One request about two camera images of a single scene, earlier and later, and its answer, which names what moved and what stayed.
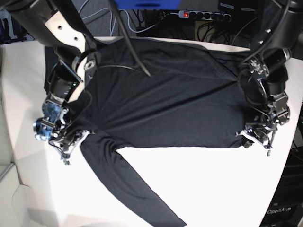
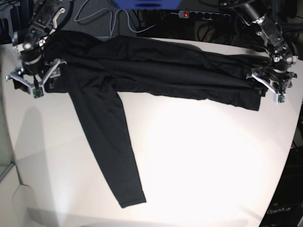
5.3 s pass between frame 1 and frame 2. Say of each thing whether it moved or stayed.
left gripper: moved
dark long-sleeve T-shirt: moved
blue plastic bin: stayed
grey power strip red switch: stayed
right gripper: moved
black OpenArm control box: stayed
